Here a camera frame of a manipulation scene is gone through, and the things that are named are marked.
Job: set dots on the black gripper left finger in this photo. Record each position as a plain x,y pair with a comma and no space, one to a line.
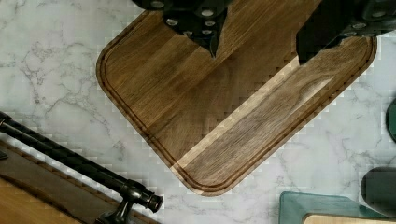
201,21

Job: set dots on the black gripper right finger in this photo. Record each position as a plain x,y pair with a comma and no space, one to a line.
334,20

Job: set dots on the black metal drawer handle bar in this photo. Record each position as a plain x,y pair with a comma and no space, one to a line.
132,192

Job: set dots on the wooden drawer front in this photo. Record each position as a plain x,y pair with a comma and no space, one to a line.
32,192

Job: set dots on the dark wooden cutting board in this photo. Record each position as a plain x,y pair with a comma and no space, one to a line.
213,118

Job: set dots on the dark green rim object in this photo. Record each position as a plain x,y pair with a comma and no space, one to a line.
391,120

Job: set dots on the dark green round object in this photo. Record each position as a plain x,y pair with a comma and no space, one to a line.
378,190

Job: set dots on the light wooden board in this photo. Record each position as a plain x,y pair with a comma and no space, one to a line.
327,219

